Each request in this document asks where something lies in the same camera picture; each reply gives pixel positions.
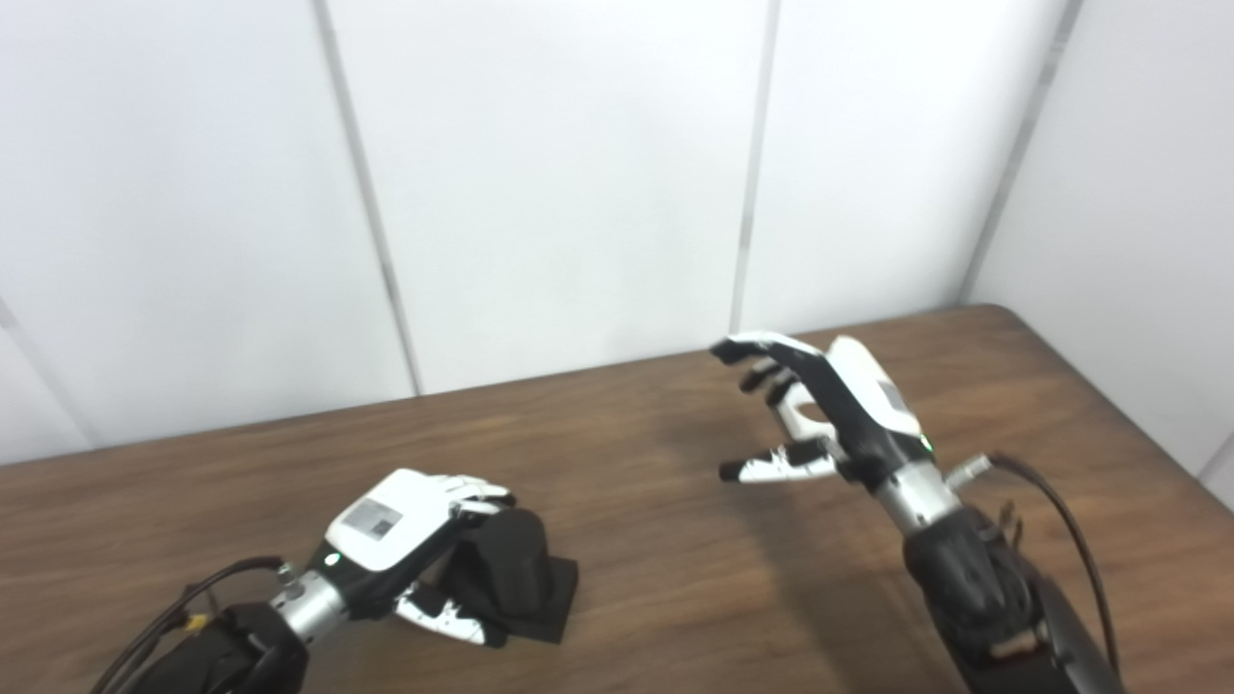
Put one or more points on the black peg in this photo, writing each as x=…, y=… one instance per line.
x=511, y=573

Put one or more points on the white square piece with hole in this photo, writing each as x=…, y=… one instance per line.
x=800, y=421

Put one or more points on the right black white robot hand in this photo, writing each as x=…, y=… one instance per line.
x=858, y=405

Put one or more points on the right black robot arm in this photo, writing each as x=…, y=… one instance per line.
x=974, y=588

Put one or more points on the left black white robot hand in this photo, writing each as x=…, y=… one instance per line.
x=386, y=525

